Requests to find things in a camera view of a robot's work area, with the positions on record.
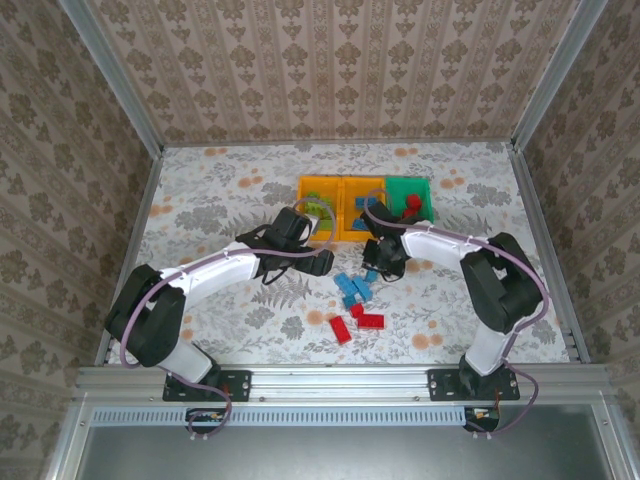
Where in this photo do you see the yellow plastic bin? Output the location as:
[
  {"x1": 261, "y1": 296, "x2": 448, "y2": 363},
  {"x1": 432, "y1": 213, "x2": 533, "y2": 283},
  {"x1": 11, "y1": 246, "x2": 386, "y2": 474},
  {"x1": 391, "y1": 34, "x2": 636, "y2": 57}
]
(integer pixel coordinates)
[
  {"x1": 297, "y1": 174, "x2": 344, "y2": 243},
  {"x1": 339, "y1": 175, "x2": 389, "y2": 244}
]

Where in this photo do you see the green plastic bin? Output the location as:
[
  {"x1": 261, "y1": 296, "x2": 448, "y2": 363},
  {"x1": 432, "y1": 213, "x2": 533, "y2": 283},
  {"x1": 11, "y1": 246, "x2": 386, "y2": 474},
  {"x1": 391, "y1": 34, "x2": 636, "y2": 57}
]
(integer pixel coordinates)
[{"x1": 384, "y1": 175, "x2": 435, "y2": 224}]

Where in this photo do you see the floral patterned tablecloth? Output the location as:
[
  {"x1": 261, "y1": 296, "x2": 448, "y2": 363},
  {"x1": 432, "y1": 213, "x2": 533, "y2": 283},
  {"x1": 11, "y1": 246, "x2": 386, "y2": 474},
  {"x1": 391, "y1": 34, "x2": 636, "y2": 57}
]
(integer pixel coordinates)
[{"x1": 107, "y1": 142, "x2": 574, "y2": 367}]

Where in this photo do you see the black connector box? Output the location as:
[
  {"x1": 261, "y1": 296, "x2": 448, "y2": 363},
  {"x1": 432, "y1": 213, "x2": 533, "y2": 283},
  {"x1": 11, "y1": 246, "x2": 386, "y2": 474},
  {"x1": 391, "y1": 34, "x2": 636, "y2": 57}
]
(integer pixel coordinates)
[
  {"x1": 462, "y1": 405, "x2": 502, "y2": 433},
  {"x1": 185, "y1": 407, "x2": 227, "y2": 434}
]

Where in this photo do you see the grey metal panel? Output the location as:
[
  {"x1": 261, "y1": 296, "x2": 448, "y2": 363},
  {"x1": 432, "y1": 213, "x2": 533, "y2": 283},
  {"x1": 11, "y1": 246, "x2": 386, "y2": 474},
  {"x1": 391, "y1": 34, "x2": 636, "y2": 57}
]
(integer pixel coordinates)
[{"x1": 74, "y1": 403, "x2": 617, "y2": 480}]

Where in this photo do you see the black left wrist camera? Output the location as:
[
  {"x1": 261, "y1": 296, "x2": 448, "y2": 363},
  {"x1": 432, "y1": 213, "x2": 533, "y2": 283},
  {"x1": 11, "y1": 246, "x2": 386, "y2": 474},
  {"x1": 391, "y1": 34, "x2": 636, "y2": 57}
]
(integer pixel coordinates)
[{"x1": 278, "y1": 206, "x2": 315, "y2": 235}]

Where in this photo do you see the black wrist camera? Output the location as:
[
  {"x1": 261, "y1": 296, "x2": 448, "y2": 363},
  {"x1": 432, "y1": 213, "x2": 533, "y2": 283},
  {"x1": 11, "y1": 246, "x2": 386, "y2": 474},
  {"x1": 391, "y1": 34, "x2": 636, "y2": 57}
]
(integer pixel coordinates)
[
  {"x1": 368, "y1": 192, "x2": 395, "y2": 217},
  {"x1": 278, "y1": 206, "x2": 315, "y2": 235}
]

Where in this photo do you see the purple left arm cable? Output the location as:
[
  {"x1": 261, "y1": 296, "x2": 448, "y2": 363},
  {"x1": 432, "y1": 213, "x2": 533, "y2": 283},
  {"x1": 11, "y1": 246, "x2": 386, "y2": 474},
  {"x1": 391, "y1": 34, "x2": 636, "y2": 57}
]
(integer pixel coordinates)
[{"x1": 119, "y1": 200, "x2": 337, "y2": 444}]

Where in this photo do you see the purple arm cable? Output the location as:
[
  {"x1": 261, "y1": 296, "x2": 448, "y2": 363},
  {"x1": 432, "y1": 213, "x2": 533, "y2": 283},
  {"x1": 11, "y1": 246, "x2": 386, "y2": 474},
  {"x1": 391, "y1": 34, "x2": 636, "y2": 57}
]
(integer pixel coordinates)
[
  {"x1": 363, "y1": 188, "x2": 552, "y2": 442},
  {"x1": 119, "y1": 200, "x2": 337, "y2": 444}
]

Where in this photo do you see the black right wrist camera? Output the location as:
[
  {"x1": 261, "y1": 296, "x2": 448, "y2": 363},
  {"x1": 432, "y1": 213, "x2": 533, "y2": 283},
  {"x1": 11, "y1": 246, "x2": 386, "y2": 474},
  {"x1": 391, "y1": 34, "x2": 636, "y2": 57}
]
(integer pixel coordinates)
[{"x1": 368, "y1": 192, "x2": 395, "y2": 217}]

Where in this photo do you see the aluminium front rail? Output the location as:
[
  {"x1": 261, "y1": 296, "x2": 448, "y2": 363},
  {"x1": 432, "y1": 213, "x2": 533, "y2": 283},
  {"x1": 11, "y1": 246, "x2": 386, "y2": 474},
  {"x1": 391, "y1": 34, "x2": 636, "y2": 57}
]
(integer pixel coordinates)
[{"x1": 73, "y1": 363, "x2": 612, "y2": 402}]

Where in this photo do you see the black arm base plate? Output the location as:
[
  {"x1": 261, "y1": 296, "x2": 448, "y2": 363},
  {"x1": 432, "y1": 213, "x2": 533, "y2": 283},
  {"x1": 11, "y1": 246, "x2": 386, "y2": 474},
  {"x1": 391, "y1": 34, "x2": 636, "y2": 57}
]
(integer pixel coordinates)
[
  {"x1": 162, "y1": 368, "x2": 252, "y2": 403},
  {"x1": 427, "y1": 367, "x2": 522, "y2": 403}
]

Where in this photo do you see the slotted grey cable duct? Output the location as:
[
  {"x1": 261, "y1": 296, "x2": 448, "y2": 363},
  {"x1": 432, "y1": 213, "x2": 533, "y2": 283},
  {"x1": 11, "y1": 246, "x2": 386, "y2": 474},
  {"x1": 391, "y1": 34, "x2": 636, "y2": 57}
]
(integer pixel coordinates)
[{"x1": 92, "y1": 406, "x2": 465, "y2": 427}]

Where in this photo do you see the aluminium side rail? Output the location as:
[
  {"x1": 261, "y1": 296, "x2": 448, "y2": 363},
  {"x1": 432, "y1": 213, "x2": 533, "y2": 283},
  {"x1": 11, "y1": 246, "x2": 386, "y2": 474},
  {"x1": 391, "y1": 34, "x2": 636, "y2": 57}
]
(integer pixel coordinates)
[
  {"x1": 93, "y1": 144, "x2": 165, "y2": 372},
  {"x1": 508, "y1": 142, "x2": 592, "y2": 367}
]

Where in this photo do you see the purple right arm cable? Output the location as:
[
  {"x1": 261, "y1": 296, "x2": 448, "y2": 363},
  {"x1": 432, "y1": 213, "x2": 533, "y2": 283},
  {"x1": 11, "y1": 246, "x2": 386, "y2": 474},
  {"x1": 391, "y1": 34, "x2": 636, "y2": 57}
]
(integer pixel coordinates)
[{"x1": 363, "y1": 188, "x2": 552, "y2": 442}]

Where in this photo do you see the aluminium frame post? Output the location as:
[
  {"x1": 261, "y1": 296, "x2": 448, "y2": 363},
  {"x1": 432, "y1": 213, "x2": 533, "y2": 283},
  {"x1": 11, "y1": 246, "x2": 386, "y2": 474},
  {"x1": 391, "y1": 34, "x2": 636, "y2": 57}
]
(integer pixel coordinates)
[
  {"x1": 510, "y1": 0, "x2": 611, "y2": 150},
  {"x1": 57, "y1": 0, "x2": 166, "y2": 154}
]

